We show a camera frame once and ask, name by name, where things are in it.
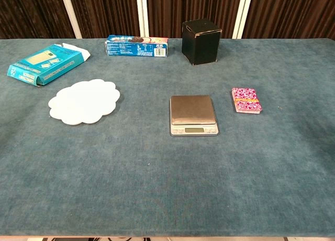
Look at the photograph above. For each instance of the teal cardboard box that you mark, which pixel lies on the teal cardboard box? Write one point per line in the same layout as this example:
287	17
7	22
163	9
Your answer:
44	64

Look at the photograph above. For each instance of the blue cookie box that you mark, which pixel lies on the blue cookie box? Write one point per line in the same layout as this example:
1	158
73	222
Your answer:
136	46

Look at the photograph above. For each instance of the teal table cloth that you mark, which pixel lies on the teal table cloth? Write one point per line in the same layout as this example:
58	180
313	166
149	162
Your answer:
146	167

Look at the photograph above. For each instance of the white flower-shaped coaster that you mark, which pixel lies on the white flower-shaped coaster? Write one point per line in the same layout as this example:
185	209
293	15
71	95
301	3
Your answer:
84	101

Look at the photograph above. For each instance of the black cube box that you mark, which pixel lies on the black cube box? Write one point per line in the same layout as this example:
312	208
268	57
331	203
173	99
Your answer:
201	42

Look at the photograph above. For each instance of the silver digital kitchen scale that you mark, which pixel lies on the silver digital kitchen scale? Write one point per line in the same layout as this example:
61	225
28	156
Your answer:
192	114

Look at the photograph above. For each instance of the pink patterned small pack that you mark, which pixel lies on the pink patterned small pack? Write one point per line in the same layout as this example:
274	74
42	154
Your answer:
246	100

